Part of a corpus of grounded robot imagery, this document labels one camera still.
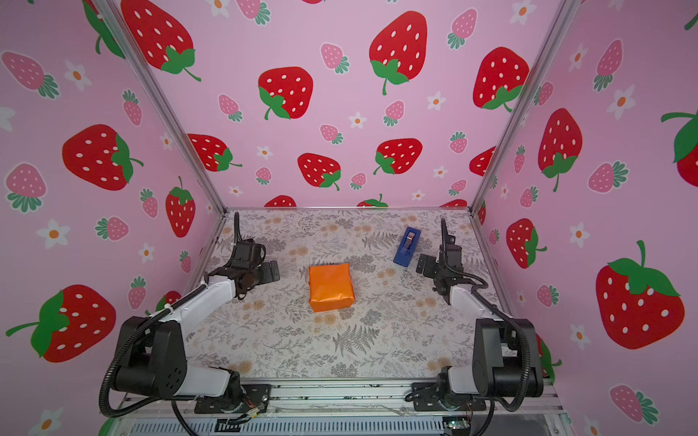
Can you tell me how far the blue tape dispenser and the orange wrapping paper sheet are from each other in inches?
8.9

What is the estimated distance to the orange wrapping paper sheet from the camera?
877 millimetres

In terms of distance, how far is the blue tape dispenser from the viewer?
102 centimetres
